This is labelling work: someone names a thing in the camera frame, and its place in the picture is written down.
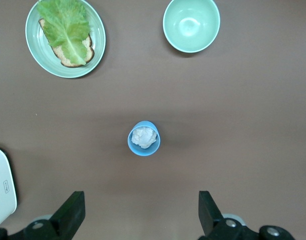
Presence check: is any white paper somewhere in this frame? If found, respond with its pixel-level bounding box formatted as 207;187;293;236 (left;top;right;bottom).
131;126;159;149

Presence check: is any light green plate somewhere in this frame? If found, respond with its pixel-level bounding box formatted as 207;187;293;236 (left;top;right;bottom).
25;0;107;79

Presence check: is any white kitchen scale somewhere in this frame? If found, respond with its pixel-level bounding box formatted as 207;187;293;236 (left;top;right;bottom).
0;146;18;226

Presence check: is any light green bowl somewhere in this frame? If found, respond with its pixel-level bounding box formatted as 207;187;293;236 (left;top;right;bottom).
162;0;222;54

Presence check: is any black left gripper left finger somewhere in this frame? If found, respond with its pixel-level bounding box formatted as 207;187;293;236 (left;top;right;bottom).
0;190;86;240

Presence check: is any toasted bread slice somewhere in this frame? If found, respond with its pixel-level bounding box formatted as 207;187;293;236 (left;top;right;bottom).
38;18;96;68

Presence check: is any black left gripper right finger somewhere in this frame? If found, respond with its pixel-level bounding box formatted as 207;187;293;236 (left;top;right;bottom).
198;190;295;240

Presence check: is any green lettuce leaf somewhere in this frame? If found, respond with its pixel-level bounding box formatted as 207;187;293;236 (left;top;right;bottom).
36;0;91;66

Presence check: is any blue cup holding paper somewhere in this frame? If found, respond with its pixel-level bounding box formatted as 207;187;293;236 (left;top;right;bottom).
127;120;162;157

